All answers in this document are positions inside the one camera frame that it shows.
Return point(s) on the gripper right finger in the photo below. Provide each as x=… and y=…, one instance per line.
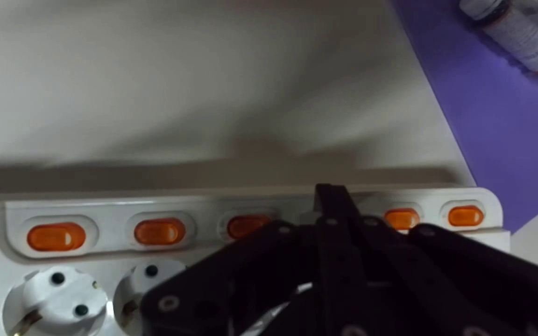
x=460, y=280

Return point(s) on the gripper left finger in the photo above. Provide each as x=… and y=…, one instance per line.
x=231, y=275

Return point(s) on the white power strip orange switches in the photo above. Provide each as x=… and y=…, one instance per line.
x=110, y=252

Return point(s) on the purple mat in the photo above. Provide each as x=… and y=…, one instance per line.
x=498, y=121

